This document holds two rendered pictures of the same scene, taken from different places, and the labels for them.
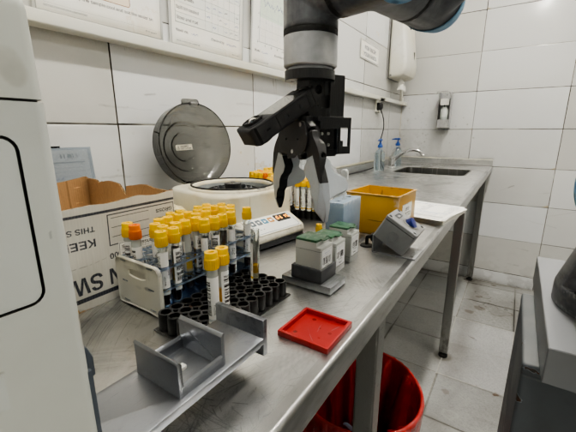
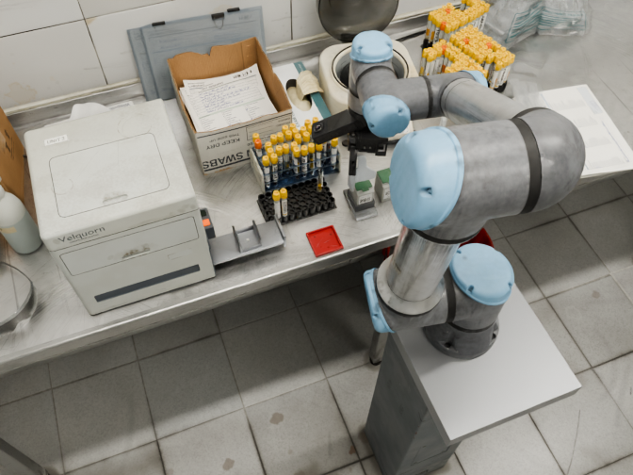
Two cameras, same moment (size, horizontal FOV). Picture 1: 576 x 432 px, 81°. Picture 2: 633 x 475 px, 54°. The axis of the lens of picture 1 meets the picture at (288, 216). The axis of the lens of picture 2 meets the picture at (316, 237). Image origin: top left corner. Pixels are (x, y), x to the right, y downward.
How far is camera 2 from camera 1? 1.09 m
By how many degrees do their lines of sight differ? 50
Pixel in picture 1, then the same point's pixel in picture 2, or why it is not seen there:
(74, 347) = (204, 245)
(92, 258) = (237, 146)
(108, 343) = (235, 199)
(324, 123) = (364, 141)
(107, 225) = (246, 132)
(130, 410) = (226, 249)
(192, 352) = (254, 234)
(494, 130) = not seen: outside the picture
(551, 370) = not seen: hidden behind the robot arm
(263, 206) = not seen: hidden behind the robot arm
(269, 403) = (276, 265)
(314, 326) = (326, 238)
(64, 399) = (202, 253)
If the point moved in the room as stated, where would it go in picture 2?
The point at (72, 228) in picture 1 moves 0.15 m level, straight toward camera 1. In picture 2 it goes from (227, 134) to (219, 184)
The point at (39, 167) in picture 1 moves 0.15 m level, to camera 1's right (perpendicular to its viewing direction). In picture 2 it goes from (198, 219) to (259, 257)
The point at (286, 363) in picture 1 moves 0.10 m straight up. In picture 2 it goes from (296, 252) to (295, 227)
